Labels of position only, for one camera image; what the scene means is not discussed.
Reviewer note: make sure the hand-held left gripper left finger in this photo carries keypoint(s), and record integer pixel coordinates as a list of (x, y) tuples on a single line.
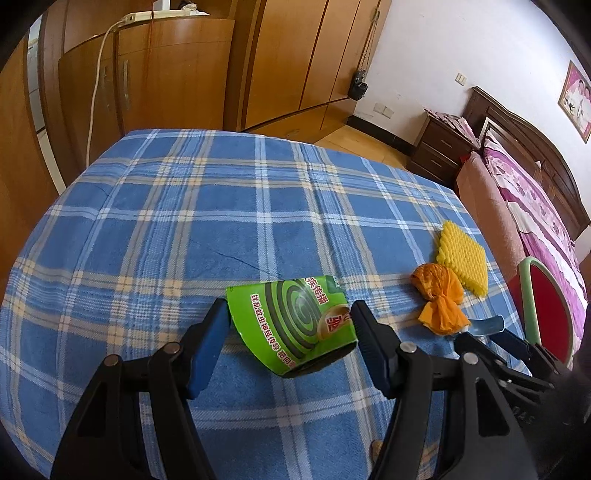
[(207, 350)]

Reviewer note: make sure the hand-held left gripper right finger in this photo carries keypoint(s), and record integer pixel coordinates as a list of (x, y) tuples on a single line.
[(374, 355)]

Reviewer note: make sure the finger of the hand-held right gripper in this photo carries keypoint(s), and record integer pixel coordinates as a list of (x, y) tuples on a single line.
[(480, 348), (510, 344)]

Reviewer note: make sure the red green-rimmed chair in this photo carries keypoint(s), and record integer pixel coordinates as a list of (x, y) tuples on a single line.
[(549, 304)]

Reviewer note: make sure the green mosquito coil box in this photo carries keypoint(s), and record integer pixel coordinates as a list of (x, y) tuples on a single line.
[(286, 314)]

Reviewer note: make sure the orange plastic wrapper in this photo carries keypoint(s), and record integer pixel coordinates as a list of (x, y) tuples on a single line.
[(438, 295)]

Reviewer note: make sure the small brown scrap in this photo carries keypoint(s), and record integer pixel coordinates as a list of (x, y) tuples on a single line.
[(377, 448)]

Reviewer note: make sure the yellow foam fruit net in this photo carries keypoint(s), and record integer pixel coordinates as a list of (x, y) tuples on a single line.
[(464, 256)]

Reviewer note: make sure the blue plaid bed sheet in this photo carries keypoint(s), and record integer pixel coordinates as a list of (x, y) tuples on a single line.
[(161, 221)]

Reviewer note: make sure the pink blanket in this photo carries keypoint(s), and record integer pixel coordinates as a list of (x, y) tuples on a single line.
[(489, 207)]

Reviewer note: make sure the purple floral bedspread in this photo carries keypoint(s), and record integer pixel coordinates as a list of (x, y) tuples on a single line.
[(540, 207)]

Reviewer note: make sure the dark wooden nightstand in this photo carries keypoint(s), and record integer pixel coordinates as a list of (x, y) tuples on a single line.
[(436, 147)]

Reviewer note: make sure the dark wooden headboard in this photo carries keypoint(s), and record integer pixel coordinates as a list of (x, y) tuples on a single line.
[(531, 134)]

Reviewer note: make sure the pink patterned cloth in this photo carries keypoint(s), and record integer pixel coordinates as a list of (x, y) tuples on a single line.
[(455, 124)]

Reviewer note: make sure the black hanging bag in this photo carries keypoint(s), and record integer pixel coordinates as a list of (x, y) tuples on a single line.
[(358, 88)]

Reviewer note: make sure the curved wooden cabinet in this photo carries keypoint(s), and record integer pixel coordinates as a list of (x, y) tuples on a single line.
[(184, 78)]

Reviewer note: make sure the tall wooden wardrobe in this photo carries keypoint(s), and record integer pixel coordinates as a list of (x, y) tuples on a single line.
[(300, 55)]

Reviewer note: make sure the white power strip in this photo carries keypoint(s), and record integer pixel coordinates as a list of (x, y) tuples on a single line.
[(161, 14)]

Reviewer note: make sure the white charger plug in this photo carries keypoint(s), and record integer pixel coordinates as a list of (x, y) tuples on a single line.
[(160, 4)]

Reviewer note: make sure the wall socket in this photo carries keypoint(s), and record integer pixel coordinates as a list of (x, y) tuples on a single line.
[(383, 110)]

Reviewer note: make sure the framed wall photo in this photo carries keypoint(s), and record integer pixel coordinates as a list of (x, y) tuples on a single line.
[(577, 99)]

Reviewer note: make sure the wall light switch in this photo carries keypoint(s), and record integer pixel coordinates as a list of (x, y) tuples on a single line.
[(461, 77)]

